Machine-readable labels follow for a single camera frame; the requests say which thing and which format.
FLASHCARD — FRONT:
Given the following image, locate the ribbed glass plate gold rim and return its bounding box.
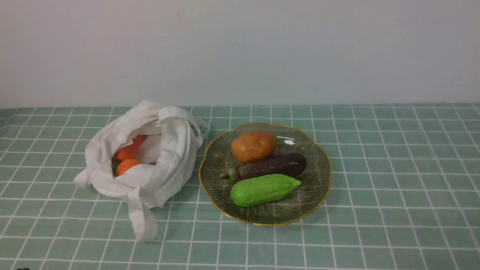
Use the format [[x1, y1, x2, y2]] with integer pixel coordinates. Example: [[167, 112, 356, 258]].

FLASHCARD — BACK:
[[199, 122, 332, 226]]

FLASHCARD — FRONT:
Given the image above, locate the white cloth tote bag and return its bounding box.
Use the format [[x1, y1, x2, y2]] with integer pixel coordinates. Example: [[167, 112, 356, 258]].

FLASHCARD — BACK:
[[73, 100, 210, 242]]

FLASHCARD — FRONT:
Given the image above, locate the purple toy eggplant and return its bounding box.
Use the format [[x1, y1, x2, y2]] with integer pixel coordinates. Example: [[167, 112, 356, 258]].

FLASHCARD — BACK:
[[219, 153, 307, 182]]

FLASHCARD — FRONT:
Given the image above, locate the orange toy pumpkin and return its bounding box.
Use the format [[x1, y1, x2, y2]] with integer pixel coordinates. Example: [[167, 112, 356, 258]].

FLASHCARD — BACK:
[[112, 159, 143, 177]]

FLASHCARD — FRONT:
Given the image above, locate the orange toy carrot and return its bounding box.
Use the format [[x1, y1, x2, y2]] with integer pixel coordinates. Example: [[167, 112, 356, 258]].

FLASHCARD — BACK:
[[112, 135, 145, 161]]

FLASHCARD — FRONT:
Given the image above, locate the green checkered tablecloth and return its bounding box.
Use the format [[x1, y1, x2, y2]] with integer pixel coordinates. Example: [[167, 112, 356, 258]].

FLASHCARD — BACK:
[[0, 103, 480, 270]]

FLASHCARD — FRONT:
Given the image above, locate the green toy chayote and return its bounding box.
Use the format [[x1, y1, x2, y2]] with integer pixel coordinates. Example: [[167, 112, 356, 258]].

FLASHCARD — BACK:
[[230, 173, 302, 207]]

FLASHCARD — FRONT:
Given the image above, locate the brown toy potato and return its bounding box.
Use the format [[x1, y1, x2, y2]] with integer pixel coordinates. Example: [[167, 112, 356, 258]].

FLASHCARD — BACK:
[[230, 130, 276, 164]]

